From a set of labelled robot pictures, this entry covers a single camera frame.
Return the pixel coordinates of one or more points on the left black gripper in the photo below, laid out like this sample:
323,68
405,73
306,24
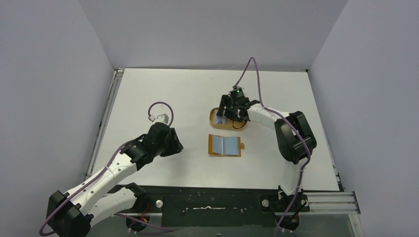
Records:
175,147

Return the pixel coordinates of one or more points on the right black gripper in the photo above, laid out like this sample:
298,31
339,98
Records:
229,109

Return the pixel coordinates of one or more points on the credit card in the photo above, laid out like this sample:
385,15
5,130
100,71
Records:
220,120

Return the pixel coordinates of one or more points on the orange plastic tray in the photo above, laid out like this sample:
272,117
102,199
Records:
231,125

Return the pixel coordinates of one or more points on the orange leather card holder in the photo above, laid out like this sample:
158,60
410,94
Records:
225,146

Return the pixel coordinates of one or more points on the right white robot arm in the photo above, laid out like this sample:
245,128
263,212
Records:
295,138

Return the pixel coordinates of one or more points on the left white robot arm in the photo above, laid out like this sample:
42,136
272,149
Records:
74,212

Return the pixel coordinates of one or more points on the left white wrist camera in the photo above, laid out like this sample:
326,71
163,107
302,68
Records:
163,118

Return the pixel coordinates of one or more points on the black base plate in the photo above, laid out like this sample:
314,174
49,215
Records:
175,217

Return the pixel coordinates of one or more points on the aluminium frame rail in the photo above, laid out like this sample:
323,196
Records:
322,203

